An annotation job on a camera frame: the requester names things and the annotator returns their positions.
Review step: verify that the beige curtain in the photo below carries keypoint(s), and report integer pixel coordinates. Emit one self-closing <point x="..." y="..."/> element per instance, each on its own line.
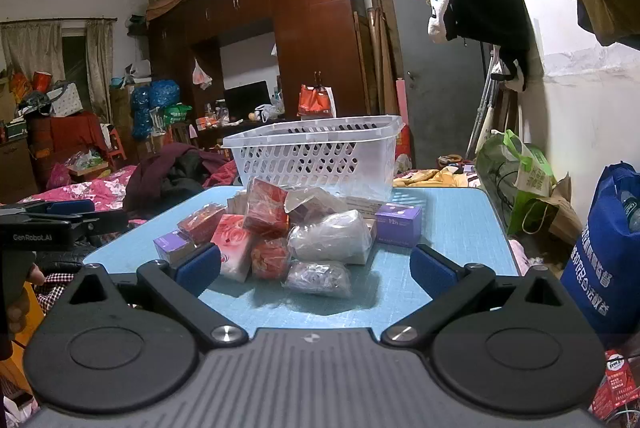
<point x="100" y="63"/>
<point x="30" y="51"/>

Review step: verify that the red floral tissue pack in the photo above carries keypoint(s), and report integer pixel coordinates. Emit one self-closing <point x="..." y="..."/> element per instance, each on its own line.
<point x="200" y="223"/>
<point x="270" y="258"/>

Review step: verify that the dark maroon clothes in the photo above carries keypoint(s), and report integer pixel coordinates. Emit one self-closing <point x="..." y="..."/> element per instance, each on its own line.
<point x="170" y="178"/>

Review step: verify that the plaid cloth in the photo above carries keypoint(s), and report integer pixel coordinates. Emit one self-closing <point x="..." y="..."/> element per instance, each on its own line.
<point x="57" y="290"/>

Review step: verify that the yellow cloth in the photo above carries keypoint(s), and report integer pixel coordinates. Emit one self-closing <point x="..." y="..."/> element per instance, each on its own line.
<point x="430" y="178"/>

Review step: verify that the white and red plastic bag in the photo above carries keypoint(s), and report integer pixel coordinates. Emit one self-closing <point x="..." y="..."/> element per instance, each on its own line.
<point x="201" y="76"/>

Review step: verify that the blue plastic sack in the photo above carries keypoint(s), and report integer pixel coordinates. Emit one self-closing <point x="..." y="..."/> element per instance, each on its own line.
<point x="155" y="101"/>

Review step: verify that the red packaging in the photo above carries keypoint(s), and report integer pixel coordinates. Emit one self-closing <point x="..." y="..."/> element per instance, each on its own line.
<point x="403" y="142"/>

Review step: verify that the small purple box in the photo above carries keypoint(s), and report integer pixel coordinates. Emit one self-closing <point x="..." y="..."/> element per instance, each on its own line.
<point x="172" y="245"/>
<point x="397" y="223"/>

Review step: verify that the red white carton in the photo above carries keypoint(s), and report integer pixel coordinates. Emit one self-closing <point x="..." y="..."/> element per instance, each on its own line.
<point x="265" y="205"/>

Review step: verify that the wooden planks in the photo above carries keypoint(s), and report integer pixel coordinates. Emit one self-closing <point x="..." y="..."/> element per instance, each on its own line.
<point x="382" y="48"/>

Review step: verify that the grey door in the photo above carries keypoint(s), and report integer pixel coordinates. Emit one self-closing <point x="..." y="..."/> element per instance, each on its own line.
<point x="440" y="83"/>

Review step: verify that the white gift box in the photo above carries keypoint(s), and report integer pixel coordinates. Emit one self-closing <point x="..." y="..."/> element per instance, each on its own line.
<point x="66" y="101"/>

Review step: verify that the red and white hanging bag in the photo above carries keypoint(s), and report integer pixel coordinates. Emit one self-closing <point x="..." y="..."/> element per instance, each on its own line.
<point x="316" y="101"/>

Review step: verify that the brown paper bag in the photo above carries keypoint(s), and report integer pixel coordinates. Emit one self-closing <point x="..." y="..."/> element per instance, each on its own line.
<point x="560" y="213"/>

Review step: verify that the metal crutches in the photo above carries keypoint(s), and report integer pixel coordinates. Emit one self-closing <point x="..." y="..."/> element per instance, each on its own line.
<point x="482" y="108"/>

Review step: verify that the pink floral blanket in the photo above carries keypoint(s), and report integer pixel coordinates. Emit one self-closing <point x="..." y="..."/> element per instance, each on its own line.
<point x="95" y="190"/>

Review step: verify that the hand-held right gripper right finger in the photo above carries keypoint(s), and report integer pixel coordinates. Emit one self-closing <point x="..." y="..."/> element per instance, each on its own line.
<point x="432" y="268"/>

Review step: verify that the green and white bag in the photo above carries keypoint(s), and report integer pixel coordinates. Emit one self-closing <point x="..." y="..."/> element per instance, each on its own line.
<point x="505" y="178"/>

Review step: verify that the person's left hand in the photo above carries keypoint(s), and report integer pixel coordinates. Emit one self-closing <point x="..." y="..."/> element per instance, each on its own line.
<point x="36" y="275"/>

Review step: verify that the pink rose tissue pack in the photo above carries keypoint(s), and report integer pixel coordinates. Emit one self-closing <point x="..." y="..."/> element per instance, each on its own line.
<point x="232" y="248"/>

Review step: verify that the clear bag with white contents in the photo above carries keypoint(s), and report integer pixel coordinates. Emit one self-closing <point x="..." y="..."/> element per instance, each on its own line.
<point x="330" y="238"/>

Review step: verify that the blue shopping bag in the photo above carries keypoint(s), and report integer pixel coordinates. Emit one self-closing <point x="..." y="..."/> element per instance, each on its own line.
<point x="605" y="258"/>

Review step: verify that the white plastic basket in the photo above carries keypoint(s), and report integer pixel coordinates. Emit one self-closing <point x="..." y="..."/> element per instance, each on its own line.
<point x="310" y="158"/>

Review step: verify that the clear bag with purple contents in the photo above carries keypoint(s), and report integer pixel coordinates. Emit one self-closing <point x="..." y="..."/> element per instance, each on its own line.
<point x="317" y="279"/>

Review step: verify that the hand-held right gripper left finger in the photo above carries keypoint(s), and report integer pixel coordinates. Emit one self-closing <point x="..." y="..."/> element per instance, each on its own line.
<point x="200" y="265"/>

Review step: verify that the brown wooden wardrobe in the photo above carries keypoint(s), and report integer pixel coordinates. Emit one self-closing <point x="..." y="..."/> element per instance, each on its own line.
<point x="310" y="33"/>

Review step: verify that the plastic-wrapped white purple box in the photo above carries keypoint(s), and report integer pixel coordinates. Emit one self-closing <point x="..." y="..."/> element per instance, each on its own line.
<point x="315" y="204"/>

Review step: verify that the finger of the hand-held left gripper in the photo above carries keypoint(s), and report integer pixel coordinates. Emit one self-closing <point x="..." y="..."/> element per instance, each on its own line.
<point x="70" y="207"/>
<point x="105" y="223"/>

